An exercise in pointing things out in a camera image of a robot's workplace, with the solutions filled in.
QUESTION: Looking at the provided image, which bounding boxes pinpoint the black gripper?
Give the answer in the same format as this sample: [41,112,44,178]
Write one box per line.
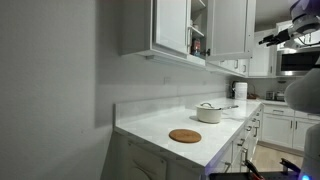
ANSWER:
[258,28,292,47]

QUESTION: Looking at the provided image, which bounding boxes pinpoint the white base cabinet door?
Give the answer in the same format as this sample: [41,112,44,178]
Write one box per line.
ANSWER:
[261,113,295,149]
[292,116,320,152]

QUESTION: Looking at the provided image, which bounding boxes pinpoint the white end cupboard door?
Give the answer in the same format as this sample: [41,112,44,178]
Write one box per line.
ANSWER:
[154,0,192,57]

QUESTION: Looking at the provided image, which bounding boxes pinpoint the stainless steel microwave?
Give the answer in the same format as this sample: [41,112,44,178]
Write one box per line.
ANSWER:
[275,49,320,77]

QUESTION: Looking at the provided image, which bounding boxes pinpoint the silver toaster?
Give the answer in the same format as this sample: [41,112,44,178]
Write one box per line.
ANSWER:
[265,90,286,102]

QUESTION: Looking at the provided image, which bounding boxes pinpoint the white cylindrical appliance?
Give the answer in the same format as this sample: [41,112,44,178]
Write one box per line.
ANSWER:
[233,81,249,101]

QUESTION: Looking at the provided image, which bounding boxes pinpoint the black coffee maker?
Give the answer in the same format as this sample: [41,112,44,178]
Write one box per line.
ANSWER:
[229,80,238,99]

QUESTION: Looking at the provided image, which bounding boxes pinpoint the white base cabinet drawer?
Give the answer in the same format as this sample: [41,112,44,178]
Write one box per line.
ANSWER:
[262,104,296,118]

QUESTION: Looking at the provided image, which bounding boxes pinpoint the red bottle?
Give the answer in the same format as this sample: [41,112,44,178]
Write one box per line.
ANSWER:
[191,37,202,56]

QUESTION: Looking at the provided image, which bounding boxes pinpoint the cream saucepan lid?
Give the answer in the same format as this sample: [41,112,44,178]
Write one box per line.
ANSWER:
[196,101,223,111]

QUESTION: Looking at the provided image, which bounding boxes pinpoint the round cork trivet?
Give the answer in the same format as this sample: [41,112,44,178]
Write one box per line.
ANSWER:
[168,128,203,145]

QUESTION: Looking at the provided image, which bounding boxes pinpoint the black equipment stand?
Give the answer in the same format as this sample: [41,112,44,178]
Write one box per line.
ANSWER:
[207,157,305,180]

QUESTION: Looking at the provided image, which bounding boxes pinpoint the white cabinet end panel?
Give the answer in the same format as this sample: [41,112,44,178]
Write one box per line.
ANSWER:
[109,132,168,180]

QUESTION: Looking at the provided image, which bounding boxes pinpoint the tall white wall cabinet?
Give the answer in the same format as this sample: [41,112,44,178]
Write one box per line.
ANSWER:
[247,29,278,78]

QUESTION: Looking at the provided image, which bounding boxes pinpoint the cream saucepan with metal handle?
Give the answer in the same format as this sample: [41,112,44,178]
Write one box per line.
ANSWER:
[195,101,240,125]

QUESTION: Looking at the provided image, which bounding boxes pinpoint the white upper cabinet frame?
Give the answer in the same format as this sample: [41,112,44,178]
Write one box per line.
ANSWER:
[120,0,208,69]

